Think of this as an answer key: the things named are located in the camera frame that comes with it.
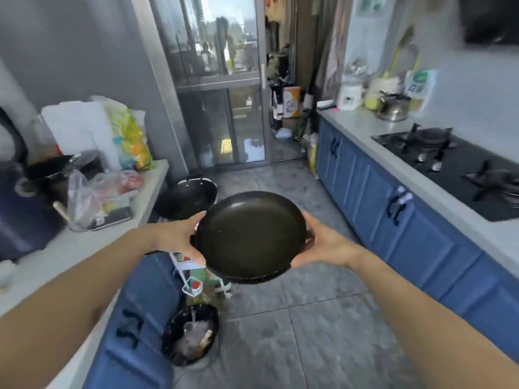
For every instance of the clear plastic bag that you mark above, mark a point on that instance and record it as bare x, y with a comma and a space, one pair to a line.
101, 194

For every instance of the dark range hood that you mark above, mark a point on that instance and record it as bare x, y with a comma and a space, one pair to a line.
490, 20

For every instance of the person's left hand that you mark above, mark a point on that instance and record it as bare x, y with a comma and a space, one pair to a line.
174, 236

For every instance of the white plastic bag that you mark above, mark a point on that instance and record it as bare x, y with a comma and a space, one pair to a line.
81, 129

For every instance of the white bottle rack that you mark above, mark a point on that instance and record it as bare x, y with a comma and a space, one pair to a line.
194, 285

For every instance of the glass sliding door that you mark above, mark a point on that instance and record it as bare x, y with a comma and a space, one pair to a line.
219, 97

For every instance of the black stove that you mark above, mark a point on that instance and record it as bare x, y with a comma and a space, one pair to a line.
458, 174

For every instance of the black frying pan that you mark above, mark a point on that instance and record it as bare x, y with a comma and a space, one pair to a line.
251, 234

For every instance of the dark blue appliance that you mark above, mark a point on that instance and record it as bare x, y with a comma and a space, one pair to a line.
24, 214

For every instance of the white cylindrical appliance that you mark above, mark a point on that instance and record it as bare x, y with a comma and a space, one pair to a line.
349, 97

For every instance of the yellow printed plastic bag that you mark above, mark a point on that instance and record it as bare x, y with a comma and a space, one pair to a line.
131, 137

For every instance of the person's right hand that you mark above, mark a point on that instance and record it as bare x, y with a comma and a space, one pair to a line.
328, 247

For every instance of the steel kettle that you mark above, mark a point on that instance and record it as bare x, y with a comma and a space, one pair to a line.
393, 109

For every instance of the blue base cabinets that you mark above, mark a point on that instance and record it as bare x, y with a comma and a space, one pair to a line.
425, 247
138, 287

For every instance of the yellow floor bag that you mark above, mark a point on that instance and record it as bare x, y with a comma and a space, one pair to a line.
311, 155

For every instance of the person's right forearm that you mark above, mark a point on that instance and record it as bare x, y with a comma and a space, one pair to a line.
438, 328

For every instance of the orange white box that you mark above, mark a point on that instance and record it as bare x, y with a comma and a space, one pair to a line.
292, 103

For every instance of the person's left forearm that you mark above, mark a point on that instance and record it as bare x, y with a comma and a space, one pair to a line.
73, 295

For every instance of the black wok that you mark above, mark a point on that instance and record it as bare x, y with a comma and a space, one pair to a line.
186, 198

